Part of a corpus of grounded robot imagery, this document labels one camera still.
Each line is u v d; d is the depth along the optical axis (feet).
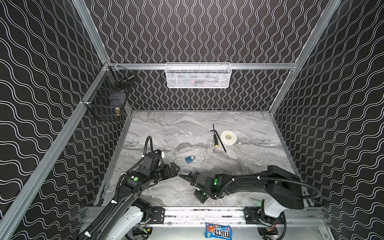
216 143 3.29
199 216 2.48
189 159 3.05
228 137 3.42
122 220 1.85
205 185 2.06
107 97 3.05
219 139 3.39
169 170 2.24
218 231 2.26
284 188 1.46
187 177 2.29
